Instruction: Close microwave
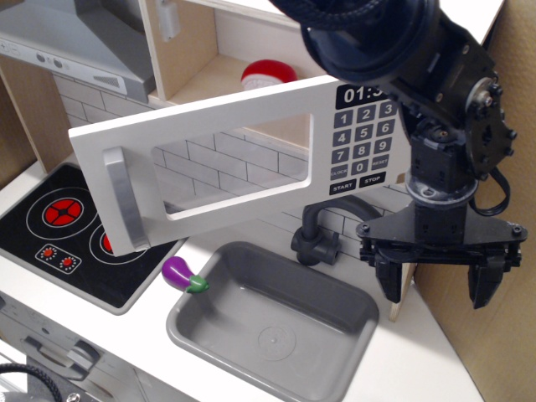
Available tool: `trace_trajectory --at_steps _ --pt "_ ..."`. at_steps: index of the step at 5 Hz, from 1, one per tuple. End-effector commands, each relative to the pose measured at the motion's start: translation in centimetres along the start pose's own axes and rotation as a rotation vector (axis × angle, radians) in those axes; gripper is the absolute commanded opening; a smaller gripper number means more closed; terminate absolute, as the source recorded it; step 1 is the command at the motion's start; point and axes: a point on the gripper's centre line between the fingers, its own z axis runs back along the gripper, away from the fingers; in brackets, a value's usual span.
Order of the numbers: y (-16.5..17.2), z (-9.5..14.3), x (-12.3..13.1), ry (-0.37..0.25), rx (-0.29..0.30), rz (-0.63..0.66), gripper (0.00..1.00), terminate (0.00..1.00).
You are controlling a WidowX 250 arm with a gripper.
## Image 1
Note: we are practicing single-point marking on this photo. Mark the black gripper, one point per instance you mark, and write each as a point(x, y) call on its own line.
point(459, 236)

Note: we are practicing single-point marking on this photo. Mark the white toy microwave door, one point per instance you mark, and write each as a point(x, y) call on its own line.
point(185, 170)

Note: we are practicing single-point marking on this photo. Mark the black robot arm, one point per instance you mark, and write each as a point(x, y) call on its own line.
point(446, 86)

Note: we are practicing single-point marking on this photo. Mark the wooden microwave cabinet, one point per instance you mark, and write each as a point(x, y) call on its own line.
point(181, 64)

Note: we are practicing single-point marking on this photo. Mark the brown cardboard panel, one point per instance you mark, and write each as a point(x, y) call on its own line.
point(496, 343)

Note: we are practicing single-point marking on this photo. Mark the dark grey toy faucet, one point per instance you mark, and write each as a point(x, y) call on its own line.
point(311, 245)

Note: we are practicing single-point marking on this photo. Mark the grey toy sink basin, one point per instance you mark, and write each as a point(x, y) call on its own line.
point(292, 331)

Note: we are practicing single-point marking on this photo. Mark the purple toy eggplant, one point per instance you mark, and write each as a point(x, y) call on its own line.
point(176, 273)

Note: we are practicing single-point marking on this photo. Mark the red white toy food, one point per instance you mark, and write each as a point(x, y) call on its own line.
point(267, 72)

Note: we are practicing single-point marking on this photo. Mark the grey toy oven front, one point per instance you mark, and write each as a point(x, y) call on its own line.
point(101, 374)

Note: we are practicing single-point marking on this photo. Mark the black toy stove top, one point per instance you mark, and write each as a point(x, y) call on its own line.
point(56, 232)

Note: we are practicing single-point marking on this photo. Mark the grey toy range hood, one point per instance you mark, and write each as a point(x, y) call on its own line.
point(79, 39)

